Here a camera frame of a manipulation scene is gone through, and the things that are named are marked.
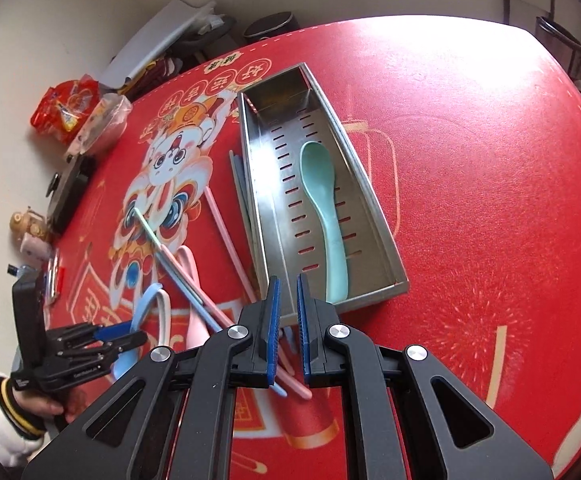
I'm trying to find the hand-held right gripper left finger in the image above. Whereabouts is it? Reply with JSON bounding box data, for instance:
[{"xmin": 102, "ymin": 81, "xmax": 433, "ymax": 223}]
[{"xmin": 20, "ymin": 276, "xmax": 284, "ymax": 480}]

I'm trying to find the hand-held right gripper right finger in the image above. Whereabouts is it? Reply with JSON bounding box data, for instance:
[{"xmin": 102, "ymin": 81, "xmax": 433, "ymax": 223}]
[{"xmin": 295, "ymin": 273, "xmax": 554, "ymax": 480}]

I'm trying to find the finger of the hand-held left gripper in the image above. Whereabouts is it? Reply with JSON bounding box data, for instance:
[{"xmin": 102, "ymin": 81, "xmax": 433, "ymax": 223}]
[
  {"xmin": 98, "ymin": 331, "xmax": 148, "ymax": 361},
  {"xmin": 90, "ymin": 324, "xmax": 132, "ymax": 340}
]

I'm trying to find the blue spoon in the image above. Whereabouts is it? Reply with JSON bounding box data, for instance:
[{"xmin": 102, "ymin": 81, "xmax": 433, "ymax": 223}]
[{"xmin": 112, "ymin": 282, "xmax": 164, "ymax": 379}]

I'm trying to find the blue grey chopstick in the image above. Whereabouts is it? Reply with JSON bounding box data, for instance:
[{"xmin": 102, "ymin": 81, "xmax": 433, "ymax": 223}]
[
  {"xmin": 157, "ymin": 249, "xmax": 288, "ymax": 397},
  {"xmin": 228, "ymin": 150, "xmax": 254, "ymax": 241}
]

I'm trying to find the pink spoon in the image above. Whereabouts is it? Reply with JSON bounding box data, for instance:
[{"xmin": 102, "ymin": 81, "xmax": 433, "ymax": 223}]
[{"xmin": 178, "ymin": 245, "xmax": 224, "ymax": 353}]

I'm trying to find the teal spoon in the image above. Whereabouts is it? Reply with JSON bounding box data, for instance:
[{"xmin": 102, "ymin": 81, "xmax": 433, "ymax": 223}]
[{"xmin": 299, "ymin": 141, "xmax": 350, "ymax": 303}]

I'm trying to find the stainless steel utensil tray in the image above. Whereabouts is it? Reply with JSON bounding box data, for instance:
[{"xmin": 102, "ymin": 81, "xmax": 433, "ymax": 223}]
[{"xmin": 236, "ymin": 62, "xmax": 410, "ymax": 313}]

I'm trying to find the person's left hand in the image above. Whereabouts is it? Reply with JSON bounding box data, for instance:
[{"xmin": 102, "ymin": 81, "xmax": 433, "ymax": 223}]
[{"xmin": 13, "ymin": 389, "xmax": 78, "ymax": 426}]

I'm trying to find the small brown figurine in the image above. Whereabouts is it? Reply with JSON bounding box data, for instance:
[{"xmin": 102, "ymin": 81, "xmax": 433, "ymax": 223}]
[{"xmin": 10, "ymin": 207, "xmax": 54, "ymax": 261}]

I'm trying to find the black electric cooking appliance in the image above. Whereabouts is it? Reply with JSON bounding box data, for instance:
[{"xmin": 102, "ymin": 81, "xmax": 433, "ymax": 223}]
[{"xmin": 45, "ymin": 154, "xmax": 97, "ymax": 233}]

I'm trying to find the bowl covered with plastic wrap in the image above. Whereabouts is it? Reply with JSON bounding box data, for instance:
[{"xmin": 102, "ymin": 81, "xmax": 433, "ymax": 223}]
[{"xmin": 65, "ymin": 94, "xmax": 132, "ymax": 158}]

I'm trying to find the red snack bag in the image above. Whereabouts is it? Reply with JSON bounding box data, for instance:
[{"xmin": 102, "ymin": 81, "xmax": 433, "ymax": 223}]
[{"xmin": 30, "ymin": 74, "xmax": 102, "ymax": 143}]

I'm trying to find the red yellow cloth bundle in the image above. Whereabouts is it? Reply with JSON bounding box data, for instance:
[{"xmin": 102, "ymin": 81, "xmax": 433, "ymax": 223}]
[{"xmin": 125, "ymin": 57, "xmax": 181, "ymax": 101}]

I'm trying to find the black stool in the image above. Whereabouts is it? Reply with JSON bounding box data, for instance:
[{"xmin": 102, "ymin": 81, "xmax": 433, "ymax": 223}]
[{"xmin": 170, "ymin": 15, "xmax": 237, "ymax": 72}]

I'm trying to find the grey flat panel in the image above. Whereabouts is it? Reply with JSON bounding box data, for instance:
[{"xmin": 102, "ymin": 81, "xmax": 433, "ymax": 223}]
[{"xmin": 101, "ymin": 0, "xmax": 216, "ymax": 88}]

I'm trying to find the black round bin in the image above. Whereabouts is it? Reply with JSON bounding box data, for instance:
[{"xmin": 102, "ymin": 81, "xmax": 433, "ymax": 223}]
[{"xmin": 243, "ymin": 12, "xmax": 299, "ymax": 43}]

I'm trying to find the clear plastic bag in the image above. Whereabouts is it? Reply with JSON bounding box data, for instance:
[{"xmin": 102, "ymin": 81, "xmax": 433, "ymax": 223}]
[{"xmin": 198, "ymin": 2, "xmax": 226, "ymax": 31}]

